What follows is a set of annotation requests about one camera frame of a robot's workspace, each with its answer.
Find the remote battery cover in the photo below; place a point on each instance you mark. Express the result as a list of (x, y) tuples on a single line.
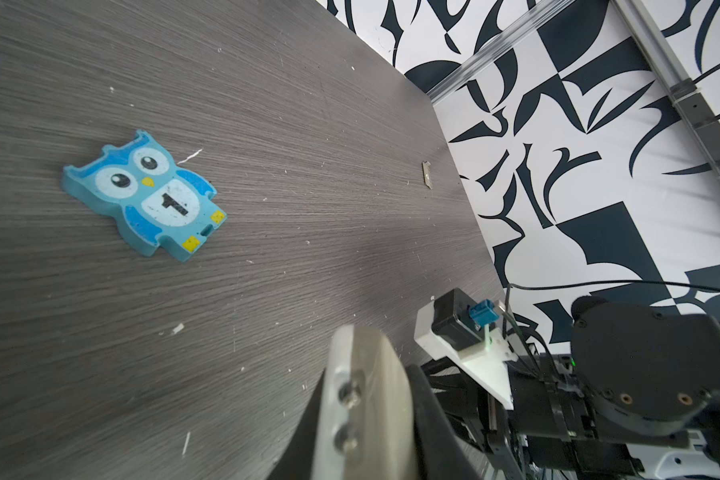
[(426, 173)]

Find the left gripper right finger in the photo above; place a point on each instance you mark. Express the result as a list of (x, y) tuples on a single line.
[(438, 454)]

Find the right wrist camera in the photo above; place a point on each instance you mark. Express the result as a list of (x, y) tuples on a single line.
[(444, 329)]

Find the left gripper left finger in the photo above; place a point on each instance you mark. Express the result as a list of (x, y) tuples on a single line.
[(365, 427)]

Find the blue owl toy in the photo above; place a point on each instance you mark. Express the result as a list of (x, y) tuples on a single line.
[(154, 202)]

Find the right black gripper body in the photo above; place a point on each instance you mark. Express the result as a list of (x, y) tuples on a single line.
[(550, 433)]

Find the wall hook rail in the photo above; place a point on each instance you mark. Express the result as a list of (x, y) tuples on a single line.
[(701, 120)]

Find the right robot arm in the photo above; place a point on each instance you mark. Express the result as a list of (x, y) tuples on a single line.
[(636, 396)]

